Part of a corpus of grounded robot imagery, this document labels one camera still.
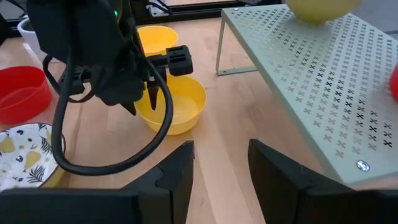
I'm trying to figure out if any pear patterned ceramic bowl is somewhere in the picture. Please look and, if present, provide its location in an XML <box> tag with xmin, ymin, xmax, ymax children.
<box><xmin>285</xmin><ymin>0</ymin><xmax>363</xmax><ymax>26</ymax></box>
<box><xmin>0</xmin><ymin>123</ymin><xmax>67</xmax><ymax>191</ymax></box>

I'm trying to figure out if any black aluminium table frame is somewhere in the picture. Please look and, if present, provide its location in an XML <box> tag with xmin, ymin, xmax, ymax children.
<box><xmin>130</xmin><ymin>0</ymin><xmax>282</xmax><ymax>26</ymax></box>

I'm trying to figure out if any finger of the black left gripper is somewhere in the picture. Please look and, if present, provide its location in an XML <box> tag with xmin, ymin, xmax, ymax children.
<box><xmin>146</xmin><ymin>79</ymin><xmax>160</xmax><ymax>112</ymax></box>
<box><xmin>119</xmin><ymin>100</ymin><xmax>138</xmax><ymax>117</ymax></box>

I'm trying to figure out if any green perforated metal shelf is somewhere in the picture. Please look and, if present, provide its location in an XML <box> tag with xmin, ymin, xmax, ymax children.
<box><xmin>215</xmin><ymin>4</ymin><xmax>398</xmax><ymax>185</ymax></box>

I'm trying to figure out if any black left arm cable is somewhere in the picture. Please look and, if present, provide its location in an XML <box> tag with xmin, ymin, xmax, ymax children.
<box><xmin>42</xmin><ymin>30</ymin><xmax>174</xmax><ymax>177</ymax></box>

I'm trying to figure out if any red plastic mini bowl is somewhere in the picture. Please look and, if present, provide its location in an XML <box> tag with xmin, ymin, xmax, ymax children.
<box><xmin>388</xmin><ymin>63</ymin><xmax>398</xmax><ymax>102</ymax></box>
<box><xmin>0</xmin><ymin>65</ymin><xmax>53</xmax><ymax>124</ymax></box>

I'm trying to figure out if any white plant pot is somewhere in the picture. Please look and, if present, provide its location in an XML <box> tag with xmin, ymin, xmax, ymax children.
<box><xmin>17</xmin><ymin>17</ymin><xmax>47</xmax><ymax>62</ymax></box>

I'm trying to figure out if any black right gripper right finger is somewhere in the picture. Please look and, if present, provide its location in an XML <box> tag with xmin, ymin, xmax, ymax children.
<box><xmin>248</xmin><ymin>138</ymin><xmax>355</xmax><ymax>224</ymax></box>

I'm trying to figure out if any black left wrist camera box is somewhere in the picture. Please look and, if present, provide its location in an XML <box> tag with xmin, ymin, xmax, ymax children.
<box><xmin>146</xmin><ymin>45</ymin><xmax>194</xmax><ymax>77</ymax></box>

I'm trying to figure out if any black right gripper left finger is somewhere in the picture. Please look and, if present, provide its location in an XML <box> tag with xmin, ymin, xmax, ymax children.
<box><xmin>123</xmin><ymin>139</ymin><xmax>196</xmax><ymax>224</ymax></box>

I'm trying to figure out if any yellow plastic mini bowl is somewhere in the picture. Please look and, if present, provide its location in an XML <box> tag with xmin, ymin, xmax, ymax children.
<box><xmin>134</xmin><ymin>74</ymin><xmax>208</xmax><ymax>136</ymax></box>
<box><xmin>136</xmin><ymin>25</ymin><xmax>179</xmax><ymax>57</ymax></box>

